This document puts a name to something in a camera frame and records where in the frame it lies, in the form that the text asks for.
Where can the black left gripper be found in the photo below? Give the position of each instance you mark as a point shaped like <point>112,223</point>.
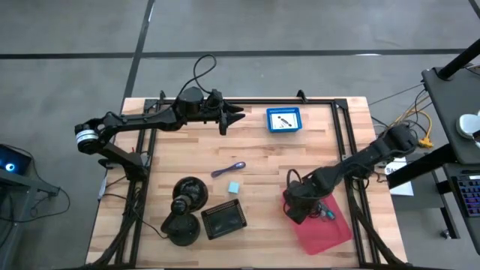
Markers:
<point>213,114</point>

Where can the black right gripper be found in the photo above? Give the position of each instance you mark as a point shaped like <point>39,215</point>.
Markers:
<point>300,200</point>

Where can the white printed product box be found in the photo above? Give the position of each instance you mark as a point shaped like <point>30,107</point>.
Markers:
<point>292,117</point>

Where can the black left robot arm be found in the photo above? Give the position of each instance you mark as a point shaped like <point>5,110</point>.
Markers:
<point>142,120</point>

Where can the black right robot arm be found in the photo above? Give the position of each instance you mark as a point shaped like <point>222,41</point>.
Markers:
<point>375,150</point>

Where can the pink translucent plastic bin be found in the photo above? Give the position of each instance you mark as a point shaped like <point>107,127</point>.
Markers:
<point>322,236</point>

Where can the blue slotted plastic basket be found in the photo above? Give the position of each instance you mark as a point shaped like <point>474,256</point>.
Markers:
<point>268,120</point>

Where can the small light blue block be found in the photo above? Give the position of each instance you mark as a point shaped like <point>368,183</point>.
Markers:
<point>234,187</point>

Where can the black slotted plastic basket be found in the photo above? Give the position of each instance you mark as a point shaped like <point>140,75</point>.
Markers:
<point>224,219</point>

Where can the white paper sheet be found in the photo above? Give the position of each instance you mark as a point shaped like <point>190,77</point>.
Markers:
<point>403,187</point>

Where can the backlit black keyboard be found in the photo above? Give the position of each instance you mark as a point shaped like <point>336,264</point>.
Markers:
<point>468,195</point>

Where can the black side desk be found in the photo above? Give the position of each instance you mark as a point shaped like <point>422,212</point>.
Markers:
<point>446,112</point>

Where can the white rounded device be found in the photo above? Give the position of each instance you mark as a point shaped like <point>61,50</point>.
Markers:
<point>468,125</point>

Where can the black computer blue light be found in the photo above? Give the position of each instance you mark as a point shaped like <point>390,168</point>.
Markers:
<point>13,159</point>

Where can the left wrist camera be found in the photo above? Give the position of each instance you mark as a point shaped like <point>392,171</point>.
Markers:
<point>214,98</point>

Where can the black table frame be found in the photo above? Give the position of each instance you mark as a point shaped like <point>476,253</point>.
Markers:
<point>337,127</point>

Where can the grey side desk frame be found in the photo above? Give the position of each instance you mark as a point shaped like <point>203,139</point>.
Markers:
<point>15,187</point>

